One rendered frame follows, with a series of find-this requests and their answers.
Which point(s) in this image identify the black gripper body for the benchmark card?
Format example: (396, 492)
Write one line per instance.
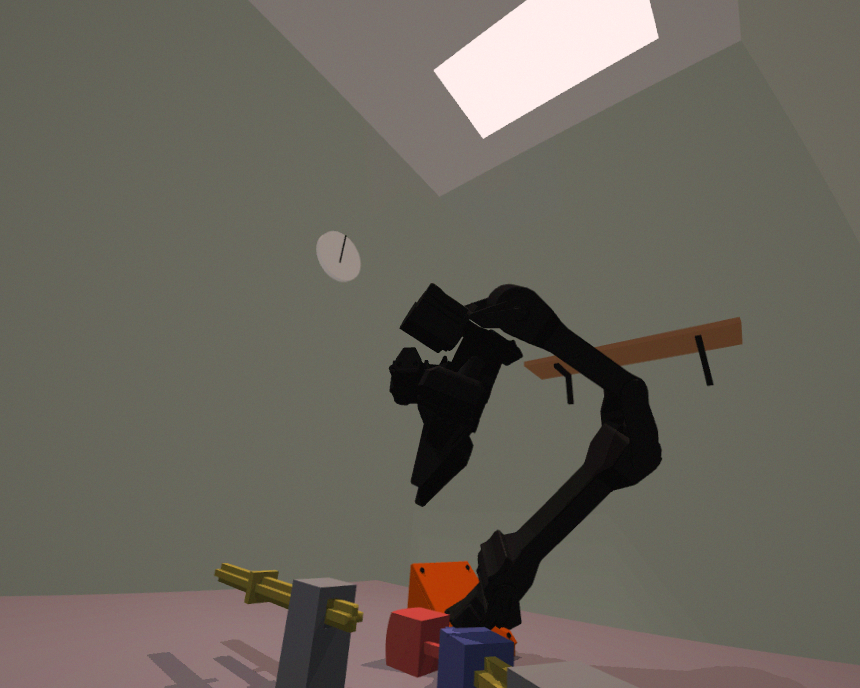
(465, 385)

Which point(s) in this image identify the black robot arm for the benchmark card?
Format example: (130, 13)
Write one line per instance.
(623, 452)

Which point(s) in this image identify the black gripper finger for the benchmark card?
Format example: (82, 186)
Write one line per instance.
(444, 430)
(440, 479)

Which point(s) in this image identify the olive-yellow square bar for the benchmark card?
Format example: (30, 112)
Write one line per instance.
(321, 616)

